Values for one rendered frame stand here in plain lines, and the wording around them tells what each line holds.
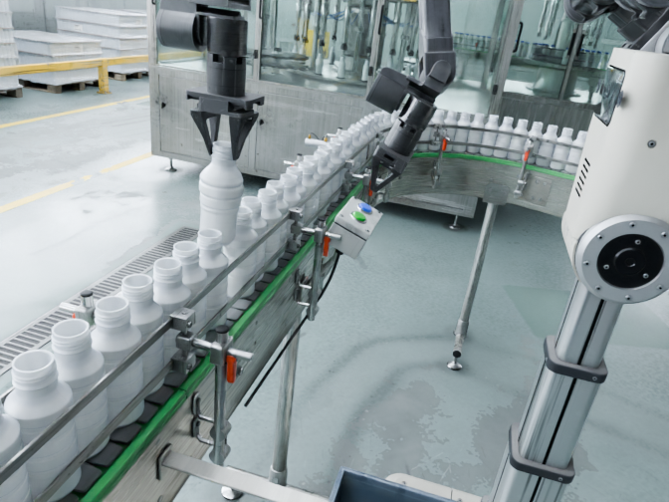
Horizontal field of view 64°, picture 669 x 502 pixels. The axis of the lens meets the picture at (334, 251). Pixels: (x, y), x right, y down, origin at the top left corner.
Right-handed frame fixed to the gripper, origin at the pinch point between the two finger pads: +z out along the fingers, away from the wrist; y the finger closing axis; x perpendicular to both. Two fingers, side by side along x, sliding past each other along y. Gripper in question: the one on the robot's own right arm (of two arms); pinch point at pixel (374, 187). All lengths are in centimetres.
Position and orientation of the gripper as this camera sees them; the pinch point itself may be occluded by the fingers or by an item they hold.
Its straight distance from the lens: 109.5
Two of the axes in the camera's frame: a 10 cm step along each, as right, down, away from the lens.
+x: 8.6, 5.1, -0.5
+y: -2.7, 3.7, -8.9
